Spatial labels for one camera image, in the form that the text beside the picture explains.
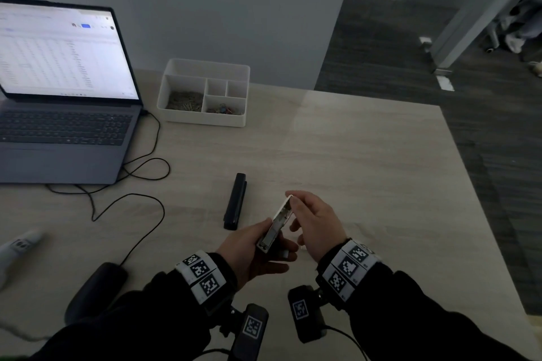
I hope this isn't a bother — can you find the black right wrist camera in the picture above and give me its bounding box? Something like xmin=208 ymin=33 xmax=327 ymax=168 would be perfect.
xmin=287 ymin=285 xmax=327 ymax=344

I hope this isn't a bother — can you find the right wrist marker band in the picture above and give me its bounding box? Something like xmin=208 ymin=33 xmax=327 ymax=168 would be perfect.
xmin=317 ymin=240 xmax=382 ymax=305

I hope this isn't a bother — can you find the pile of silver paper clips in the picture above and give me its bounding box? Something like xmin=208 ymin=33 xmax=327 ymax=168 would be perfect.
xmin=165 ymin=90 xmax=204 ymax=111

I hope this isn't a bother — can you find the pile of coloured clips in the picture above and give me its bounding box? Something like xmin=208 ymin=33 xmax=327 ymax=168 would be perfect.
xmin=206 ymin=104 xmax=244 ymax=115

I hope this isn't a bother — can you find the person's left hand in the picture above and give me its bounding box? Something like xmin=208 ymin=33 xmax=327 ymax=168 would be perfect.
xmin=216 ymin=217 xmax=299 ymax=289

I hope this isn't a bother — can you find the left wrist marker band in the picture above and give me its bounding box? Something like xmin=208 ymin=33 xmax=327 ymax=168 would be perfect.
xmin=174 ymin=250 xmax=231 ymax=306

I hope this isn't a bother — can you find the person's right hand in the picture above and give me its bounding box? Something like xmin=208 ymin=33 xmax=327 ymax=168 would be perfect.
xmin=286 ymin=190 xmax=348 ymax=264

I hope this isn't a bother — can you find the grey door frame post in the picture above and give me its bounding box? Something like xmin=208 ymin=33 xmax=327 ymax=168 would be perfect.
xmin=430 ymin=0 xmax=542 ymax=72

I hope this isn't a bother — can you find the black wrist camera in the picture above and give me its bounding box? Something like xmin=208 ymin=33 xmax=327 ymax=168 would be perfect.
xmin=228 ymin=303 xmax=270 ymax=361
xmin=287 ymin=285 xmax=327 ymax=344

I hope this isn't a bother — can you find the wrist marker band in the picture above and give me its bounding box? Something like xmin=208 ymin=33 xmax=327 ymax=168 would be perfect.
xmin=317 ymin=240 xmax=382 ymax=305
xmin=174 ymin=250 xmax=231 ymax=306

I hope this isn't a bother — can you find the grey cable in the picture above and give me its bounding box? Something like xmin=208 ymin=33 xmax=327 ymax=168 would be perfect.
xmin=0 ymin=320 xmax=51 ymax=342

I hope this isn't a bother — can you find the white organizer tray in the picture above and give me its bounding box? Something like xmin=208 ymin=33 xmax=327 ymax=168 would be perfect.
xmin=156 ymin=58 xmax=251 ymax=128

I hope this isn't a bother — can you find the small white red box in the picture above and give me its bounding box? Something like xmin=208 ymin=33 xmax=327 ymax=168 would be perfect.
xmin=256 ymin=195 xmax=295 ymax=254

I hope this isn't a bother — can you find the person's right forearm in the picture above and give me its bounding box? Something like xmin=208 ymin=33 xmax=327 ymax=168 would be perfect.
xmin=338 ymin=263 xmax=522 ymax=361

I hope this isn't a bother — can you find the office chair base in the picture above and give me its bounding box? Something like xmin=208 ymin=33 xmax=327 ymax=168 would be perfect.
xmin=482 ymin=22 xmax=509 ymax=54

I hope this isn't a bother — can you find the person's left forearm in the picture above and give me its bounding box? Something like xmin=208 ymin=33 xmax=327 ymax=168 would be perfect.
xmin=29 ymin=265 xmax=238 ymax=361

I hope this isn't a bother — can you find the black stapler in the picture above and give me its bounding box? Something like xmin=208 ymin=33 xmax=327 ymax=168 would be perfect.
xmin=223 ymin=173 xmax=248 ymax=231

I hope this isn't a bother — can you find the black cable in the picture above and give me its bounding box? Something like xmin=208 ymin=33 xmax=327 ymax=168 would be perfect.
xmin=45 ymin=109 xmax=171 ymax=266

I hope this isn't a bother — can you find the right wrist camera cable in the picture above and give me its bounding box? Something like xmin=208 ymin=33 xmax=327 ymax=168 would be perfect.
xmin=324 ymin=325 xmax=369 ymax=361

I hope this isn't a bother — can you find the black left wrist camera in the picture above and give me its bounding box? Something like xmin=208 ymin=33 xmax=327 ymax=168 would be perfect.
xmin=228 ymin=303 xmax=270 ymax=361

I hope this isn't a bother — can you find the grey laptop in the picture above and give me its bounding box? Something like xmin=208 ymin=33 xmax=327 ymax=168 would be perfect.
xmin=0 ymin=0 xmax=144 ymax=185

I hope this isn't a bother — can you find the white controller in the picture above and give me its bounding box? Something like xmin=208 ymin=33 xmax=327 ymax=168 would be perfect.
xmin=0 ymin=229 xmax=45 ymax=285

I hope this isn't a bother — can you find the black oval pad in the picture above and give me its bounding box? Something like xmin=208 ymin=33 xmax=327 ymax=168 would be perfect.
xmin=64 ymin=262 xmax=129 ymax=325

